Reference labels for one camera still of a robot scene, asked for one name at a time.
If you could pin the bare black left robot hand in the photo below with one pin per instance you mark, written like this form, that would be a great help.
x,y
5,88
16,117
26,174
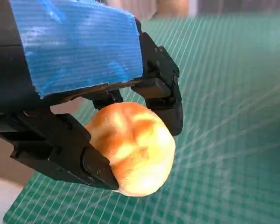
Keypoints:
x,y
79,51

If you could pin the round toy bread bun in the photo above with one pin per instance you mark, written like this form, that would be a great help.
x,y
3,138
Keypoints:
x,y
135,151

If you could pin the green cutting mat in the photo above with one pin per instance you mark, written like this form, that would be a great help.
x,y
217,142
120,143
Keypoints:
x,y
224,140

